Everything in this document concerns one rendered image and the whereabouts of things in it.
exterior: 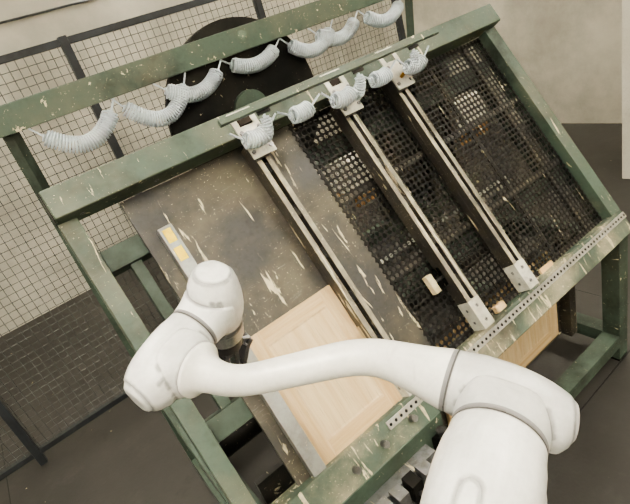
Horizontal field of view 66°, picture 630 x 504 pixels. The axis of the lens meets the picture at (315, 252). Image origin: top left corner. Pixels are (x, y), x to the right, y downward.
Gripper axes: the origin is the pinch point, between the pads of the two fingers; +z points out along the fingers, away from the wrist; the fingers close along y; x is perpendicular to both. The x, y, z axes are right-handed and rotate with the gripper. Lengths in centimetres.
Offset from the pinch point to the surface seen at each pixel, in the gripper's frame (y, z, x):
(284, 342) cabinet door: -28.0, 32.1, -16.1
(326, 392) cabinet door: -31, 44, 3
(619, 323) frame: -198, 102, 55
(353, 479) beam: -21, 55, 27
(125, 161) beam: -13, -15, -78
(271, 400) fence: -13.1, 37.0, -4.2
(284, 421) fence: -13.0, 41.1, 2.6
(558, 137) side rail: -199, 22, -16
